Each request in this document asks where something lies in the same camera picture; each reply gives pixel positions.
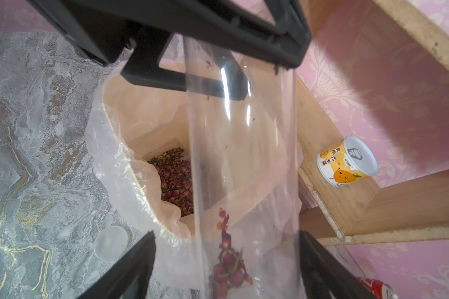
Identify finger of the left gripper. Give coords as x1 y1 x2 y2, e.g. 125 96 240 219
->
121 33 249 101
30 0 311 69

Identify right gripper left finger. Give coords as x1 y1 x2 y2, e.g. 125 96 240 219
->
78 231 157 299

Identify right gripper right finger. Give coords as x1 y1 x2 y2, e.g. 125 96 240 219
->
299 230 376 299

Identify clear jar lid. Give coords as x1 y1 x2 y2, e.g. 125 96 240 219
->
94 225 128 260

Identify clear jar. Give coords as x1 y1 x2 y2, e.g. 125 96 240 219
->
184 37 303 299

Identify dried rose buds in bin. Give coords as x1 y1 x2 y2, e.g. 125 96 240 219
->
148 147 194 216

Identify red cola can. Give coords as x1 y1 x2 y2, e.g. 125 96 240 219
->
357 277 399 299

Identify wooden two-tier shelf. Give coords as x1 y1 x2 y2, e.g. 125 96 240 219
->
296 1 449 245

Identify yellow can on shelf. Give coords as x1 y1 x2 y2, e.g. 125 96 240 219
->
316 136 379 187

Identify beige trash bin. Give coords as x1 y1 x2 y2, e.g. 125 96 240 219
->
100 55 304 240

